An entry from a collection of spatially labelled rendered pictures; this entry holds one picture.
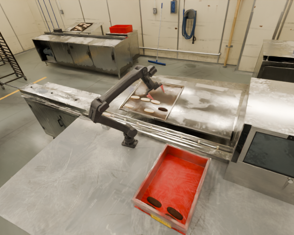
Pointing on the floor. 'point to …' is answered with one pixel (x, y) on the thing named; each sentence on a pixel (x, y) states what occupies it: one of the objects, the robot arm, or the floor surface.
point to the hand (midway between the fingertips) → (158, 95)
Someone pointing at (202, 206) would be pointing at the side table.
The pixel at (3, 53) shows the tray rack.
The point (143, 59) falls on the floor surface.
